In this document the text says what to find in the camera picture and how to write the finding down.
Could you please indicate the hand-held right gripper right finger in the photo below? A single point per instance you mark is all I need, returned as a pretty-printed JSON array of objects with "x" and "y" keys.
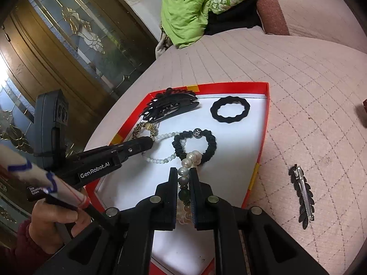
[{"x": 194, "y": 177}]

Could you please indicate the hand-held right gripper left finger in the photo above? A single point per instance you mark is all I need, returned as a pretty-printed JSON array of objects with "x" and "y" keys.
[{"x": 173, "y": 177}]

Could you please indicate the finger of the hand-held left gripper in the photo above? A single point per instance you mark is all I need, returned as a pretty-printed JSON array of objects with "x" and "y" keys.
[{"x": 134, "y": 147}]

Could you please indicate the red cardboard box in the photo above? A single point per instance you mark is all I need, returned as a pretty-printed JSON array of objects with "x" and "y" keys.
[{"x": 229, "y": 137}]

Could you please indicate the person's left forearm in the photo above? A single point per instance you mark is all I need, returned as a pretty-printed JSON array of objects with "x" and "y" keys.
[{"x": 25, "y": 252}]

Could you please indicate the person's left hand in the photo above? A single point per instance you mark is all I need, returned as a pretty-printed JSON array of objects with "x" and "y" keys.
[{"x": 51, "y": 223}]

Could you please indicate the black hair claw clip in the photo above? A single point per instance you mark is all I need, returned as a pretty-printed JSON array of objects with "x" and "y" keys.
[{"x": 169, "y": 103}]

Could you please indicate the wooden stained glass cabinet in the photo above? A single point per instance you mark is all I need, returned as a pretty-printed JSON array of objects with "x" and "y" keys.
[{"x": 71, "y": 34}]

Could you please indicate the black leaf hair clip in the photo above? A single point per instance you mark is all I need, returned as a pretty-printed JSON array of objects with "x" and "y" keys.
[{"x": 302, "y": 197}]

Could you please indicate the black cloth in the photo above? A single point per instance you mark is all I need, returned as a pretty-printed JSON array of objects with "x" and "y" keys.
[{"x": 229, "y": 20}]

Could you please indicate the red polka dot scrunchie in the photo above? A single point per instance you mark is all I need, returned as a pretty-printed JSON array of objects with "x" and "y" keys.
[{"x": 364, "y": 110}]

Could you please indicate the pink backrest cushion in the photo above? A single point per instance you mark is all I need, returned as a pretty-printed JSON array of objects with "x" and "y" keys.
[{"x": 315, "y": 14}]

